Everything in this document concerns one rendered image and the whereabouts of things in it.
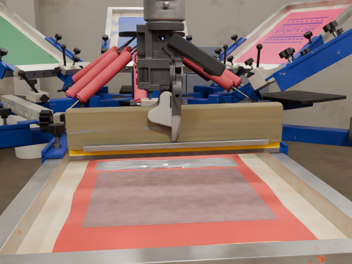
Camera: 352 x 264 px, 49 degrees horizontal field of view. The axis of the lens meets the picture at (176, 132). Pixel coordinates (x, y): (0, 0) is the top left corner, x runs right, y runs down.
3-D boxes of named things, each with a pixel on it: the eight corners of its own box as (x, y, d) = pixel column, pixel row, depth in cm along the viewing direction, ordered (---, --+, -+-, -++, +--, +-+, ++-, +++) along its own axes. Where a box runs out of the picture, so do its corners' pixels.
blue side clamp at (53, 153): (64, 178, 94) (62, 150, 93) (43, 179, 94) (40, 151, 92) (81, 147, 124) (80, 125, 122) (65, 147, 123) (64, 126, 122)
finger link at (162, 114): (147, 141, 72) (146, 91, 72) (179, 141, 73) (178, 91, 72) (148, 143, 69) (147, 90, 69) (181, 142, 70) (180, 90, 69)
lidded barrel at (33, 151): (54, 148, 495) (51, 105, 483) (50, 158, 451) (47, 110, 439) (16, 150, 486) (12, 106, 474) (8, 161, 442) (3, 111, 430)
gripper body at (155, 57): (137, 88, 76) (136, 24, 73) (181, 88, 77) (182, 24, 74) (137, 92, 68) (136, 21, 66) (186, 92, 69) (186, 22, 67)
